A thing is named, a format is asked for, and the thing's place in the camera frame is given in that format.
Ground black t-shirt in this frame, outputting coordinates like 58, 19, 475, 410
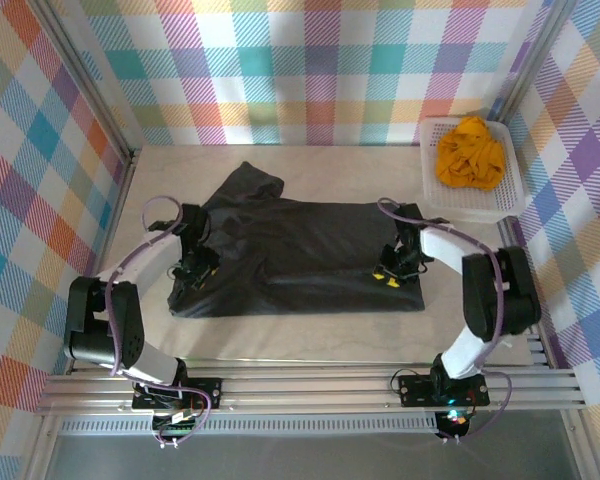
167, 160, 427, 320

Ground white perforated plastic basket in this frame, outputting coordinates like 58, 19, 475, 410
418, 117, 527, 225

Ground orange t-shirt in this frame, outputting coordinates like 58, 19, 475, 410
434, 116, 507, 192

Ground black base plate of left arm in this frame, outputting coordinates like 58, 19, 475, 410
132, 377, 224, 411

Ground black base plate of right arm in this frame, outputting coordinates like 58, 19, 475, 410
397, 373, 491, 407

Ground aluminium mounting rail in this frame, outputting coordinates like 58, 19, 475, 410
34, 367, 589, 416

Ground grey slotted cable duct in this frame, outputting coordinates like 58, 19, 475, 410
59, 418, 441, 435

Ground aluminium frame post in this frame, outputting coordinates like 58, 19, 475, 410
489, 0, 581, 126
29, 0, 142, 169

